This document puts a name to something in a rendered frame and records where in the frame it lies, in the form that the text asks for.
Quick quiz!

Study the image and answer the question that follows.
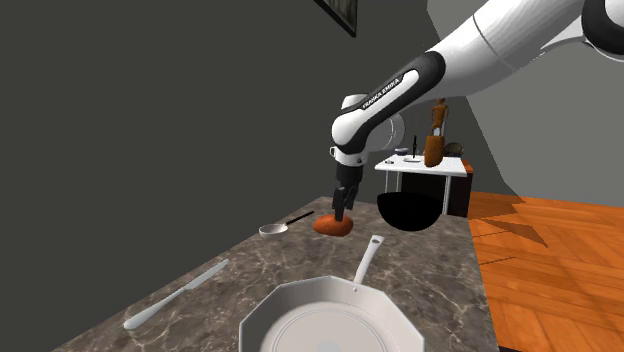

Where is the black bowl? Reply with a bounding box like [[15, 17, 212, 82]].
[[376, 190, 444, 233]]

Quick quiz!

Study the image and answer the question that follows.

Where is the white side table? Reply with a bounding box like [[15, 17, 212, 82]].
[[373, 97, 470, 217]]

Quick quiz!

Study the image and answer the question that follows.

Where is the dark framed wall picture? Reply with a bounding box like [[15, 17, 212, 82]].
[[313, 0, 359, 39]]

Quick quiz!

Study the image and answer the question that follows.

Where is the orange-brown potato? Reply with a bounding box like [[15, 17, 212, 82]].
[[312, 213, 355, 239]]

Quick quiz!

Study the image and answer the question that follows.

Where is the silver ladle with black handle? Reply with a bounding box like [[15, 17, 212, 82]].
[[258, 210, 316, 240]]

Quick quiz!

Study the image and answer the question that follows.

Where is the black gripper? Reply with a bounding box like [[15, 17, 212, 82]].
[[332, 162, 365, 223]]

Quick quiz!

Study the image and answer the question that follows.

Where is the white frying pan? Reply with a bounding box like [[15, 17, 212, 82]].
[[238, 234, 427, 352]]

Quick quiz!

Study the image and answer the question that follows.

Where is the black cabinet with orange top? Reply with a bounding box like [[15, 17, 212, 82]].
[[399, 158, 475, 219]]

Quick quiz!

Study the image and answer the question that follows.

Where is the silver table knife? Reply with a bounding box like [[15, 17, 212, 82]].
[[122, 258, 230, 332]]

